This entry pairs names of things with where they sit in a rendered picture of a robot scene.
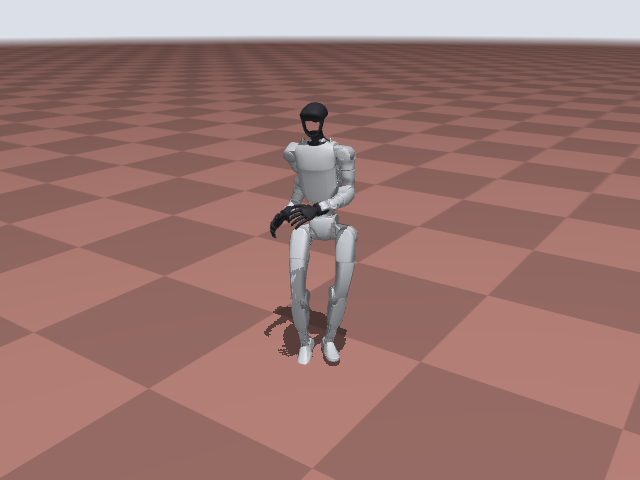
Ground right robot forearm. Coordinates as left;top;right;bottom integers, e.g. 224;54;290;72
284;183;305;218

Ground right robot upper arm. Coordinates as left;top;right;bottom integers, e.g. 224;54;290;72
283;142;300;187

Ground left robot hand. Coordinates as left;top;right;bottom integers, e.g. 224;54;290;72
286;201;329;230

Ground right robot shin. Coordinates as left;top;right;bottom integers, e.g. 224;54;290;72
291;298;310;347

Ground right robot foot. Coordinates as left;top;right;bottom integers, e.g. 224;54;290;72
297;336;315;364

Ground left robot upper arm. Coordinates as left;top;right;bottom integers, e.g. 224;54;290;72
334;145;356;193

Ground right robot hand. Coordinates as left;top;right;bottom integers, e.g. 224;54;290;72
270;206;293;238

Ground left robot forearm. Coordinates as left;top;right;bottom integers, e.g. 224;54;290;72
318;188;355;213

